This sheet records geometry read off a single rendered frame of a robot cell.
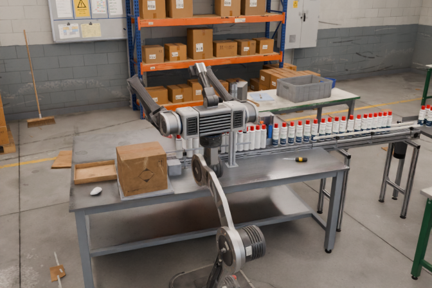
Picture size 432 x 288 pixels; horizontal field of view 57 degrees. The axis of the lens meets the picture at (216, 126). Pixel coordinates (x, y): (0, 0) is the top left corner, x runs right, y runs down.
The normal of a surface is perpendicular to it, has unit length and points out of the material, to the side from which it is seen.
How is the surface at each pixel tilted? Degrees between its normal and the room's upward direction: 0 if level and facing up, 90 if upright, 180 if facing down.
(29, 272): 0
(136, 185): 90
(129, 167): 90
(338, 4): 90
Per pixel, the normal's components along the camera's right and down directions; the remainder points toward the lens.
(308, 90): 0.48, 0.31
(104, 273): 0.01, -0.94
